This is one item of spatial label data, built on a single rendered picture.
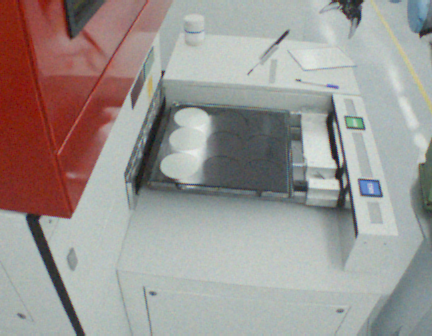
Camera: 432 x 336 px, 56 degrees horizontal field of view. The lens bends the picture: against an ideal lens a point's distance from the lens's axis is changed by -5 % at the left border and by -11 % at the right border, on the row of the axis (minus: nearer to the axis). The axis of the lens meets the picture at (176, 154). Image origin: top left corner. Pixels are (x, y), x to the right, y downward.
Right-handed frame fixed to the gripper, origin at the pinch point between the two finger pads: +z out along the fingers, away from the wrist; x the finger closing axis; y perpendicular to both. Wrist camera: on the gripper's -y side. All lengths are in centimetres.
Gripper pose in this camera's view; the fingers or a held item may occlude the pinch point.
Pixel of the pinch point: (334, 25)
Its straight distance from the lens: 173.7
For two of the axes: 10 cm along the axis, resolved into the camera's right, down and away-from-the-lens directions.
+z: -4.0, 5.3, 7.5
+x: 7.6, 6.5, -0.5
